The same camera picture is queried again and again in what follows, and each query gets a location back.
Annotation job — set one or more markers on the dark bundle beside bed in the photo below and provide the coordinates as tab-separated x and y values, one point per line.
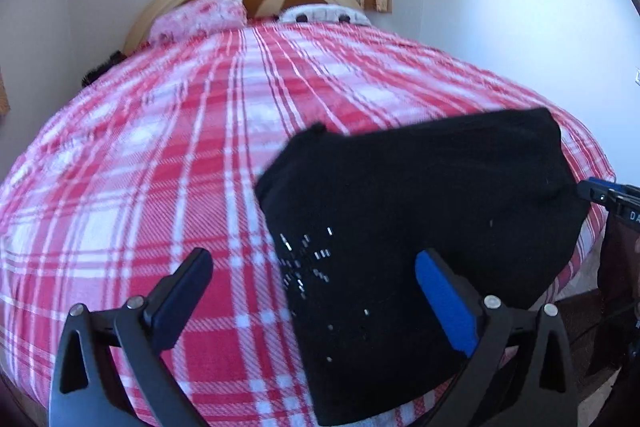
97	72

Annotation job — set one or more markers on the white patterned pillow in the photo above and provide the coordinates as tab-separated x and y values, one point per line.
324	14

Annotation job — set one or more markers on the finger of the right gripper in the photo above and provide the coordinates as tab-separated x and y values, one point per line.
600	191

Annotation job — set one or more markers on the black pants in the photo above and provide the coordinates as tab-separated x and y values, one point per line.
491	193

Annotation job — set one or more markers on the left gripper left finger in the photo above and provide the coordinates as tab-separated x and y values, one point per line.
86	388

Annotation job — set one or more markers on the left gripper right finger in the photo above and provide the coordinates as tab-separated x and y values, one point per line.
518	370

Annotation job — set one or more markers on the red white plaid bedspread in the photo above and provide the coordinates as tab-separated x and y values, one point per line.
160	156

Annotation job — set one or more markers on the side window curtain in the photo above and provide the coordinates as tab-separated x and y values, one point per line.
4	100

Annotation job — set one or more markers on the pink floral pillow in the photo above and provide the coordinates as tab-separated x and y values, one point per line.
198	18

